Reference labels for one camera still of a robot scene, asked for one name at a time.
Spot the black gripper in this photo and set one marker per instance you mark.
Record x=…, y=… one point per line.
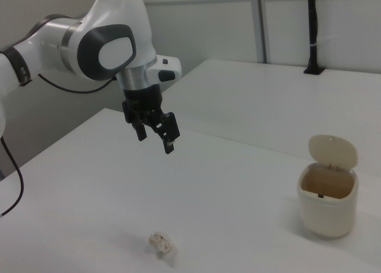
x=142, y=101

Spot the white paper trash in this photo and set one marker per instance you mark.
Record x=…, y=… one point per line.
x=161, y=240

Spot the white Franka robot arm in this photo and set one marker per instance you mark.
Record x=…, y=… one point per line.
x=113, y=25

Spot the small cream bin with lid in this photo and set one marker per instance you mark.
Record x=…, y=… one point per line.
x=327, y=210

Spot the black pole with clamp base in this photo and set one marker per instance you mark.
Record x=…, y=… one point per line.
x=312, y=31

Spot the grey partition post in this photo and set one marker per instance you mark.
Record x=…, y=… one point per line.
x=259, y=22

